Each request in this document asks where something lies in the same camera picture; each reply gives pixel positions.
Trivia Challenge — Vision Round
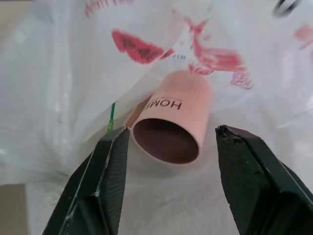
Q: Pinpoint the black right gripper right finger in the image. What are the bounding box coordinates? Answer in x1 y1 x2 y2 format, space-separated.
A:
215 125 313 235

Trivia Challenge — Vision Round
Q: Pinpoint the pink ribbed HOME cup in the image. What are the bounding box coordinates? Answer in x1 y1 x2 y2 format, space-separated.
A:
124 70 213 164

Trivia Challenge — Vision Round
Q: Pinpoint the white red-printed plastic bag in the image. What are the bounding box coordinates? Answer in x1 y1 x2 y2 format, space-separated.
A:
0 0 313 235

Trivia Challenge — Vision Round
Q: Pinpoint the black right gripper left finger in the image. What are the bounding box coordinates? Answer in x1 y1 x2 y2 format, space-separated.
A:
42 126 131 235

